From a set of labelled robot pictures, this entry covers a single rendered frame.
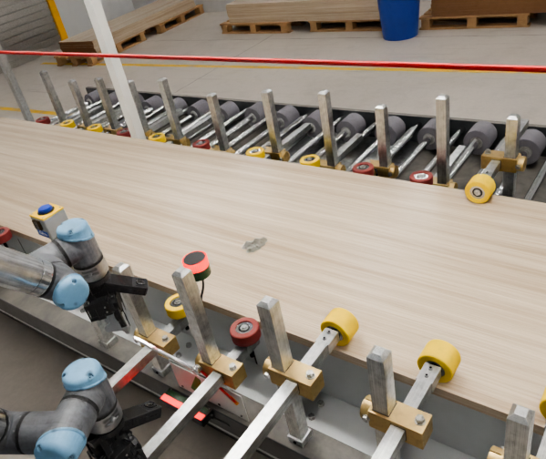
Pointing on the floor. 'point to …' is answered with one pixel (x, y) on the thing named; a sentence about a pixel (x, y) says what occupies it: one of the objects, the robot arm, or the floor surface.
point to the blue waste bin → (399, 19)
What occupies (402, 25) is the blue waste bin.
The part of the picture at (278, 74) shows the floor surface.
